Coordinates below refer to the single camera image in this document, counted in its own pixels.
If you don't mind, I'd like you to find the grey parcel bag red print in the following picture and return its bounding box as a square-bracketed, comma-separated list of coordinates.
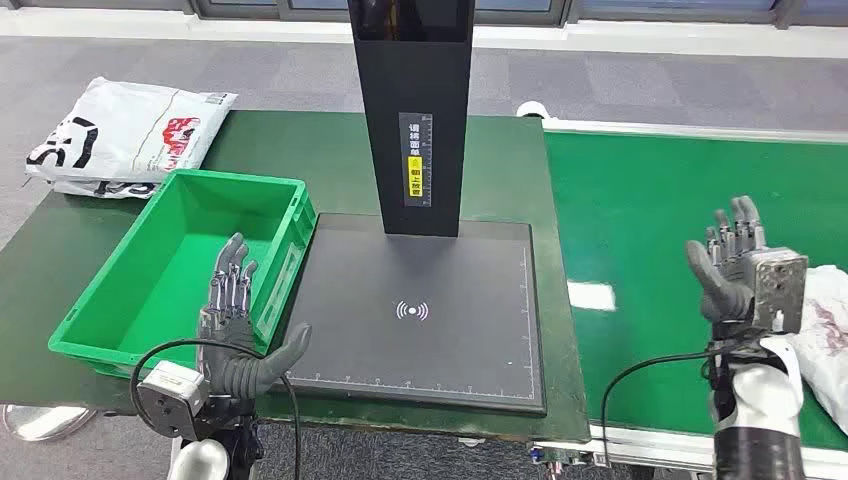
[790, 264, 848, 436]

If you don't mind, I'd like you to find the white parcel bag red print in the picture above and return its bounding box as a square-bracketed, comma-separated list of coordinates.
[26, 76, 238, 187]

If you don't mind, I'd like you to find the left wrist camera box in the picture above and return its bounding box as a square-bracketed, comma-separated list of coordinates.
[135, 360, 211, 439]

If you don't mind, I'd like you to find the green plastic crate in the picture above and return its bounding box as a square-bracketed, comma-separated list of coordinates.
[47, 168, 318, 380]

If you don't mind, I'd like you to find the dark window frame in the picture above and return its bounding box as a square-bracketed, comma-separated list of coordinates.
[0, 0, 848, 29]

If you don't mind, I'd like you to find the round chrome stand base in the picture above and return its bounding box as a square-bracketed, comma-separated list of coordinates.
[1, 404, 98, 444]

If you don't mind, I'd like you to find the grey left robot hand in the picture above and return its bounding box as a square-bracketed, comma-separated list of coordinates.
[197, 232, 313, 403]

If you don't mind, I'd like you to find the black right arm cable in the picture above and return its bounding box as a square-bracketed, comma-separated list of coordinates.
[600, 349, 730, 469]

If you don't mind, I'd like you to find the black inbound scanner machine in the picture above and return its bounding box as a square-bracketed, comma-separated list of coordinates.
[268, 0, 549, 417]

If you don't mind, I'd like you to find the dark green table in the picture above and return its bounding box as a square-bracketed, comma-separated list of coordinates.
[0, 109, 592, 444]

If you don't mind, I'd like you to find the green conveyor belt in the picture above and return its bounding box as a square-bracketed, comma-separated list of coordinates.
[543, 130, 848, 453]

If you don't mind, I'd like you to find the grey yellow scanner label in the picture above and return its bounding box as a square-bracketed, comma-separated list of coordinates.
[398, 112, 434, 209]

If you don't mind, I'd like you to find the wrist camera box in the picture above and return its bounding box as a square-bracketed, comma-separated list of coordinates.
[750, 247, 810, 334]
[135, 360, 211, 439]

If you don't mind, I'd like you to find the aluminium conveyor frame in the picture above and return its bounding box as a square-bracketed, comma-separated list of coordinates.
[529, 117, 848, 476]

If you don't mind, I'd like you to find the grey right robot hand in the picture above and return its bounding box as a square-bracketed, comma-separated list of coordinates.
[684, 195, 770, 326]

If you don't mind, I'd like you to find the conveyor electronics board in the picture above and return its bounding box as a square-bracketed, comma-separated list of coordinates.
[527, 442, 611, 476]

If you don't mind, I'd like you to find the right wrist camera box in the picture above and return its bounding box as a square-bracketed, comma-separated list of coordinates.
[750, 247, 810, 334]

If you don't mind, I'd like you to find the white parcel bag black print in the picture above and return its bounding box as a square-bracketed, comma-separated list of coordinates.
[52, 177, 160, 201]

